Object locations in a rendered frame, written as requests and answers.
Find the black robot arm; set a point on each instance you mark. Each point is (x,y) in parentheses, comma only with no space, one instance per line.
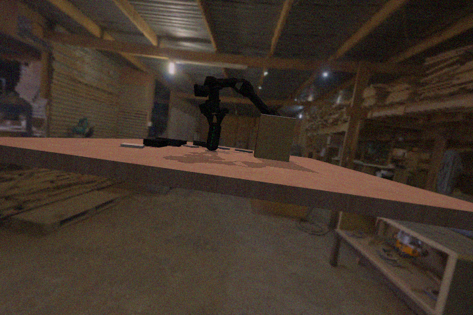
(212,86)

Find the dark grey controller unit with green switches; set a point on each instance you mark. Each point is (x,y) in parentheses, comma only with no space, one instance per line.
(213,137)

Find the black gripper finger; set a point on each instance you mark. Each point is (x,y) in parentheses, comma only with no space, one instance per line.
(210,118)
(219,118)

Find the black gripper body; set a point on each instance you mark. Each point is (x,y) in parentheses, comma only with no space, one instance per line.
(216,108)

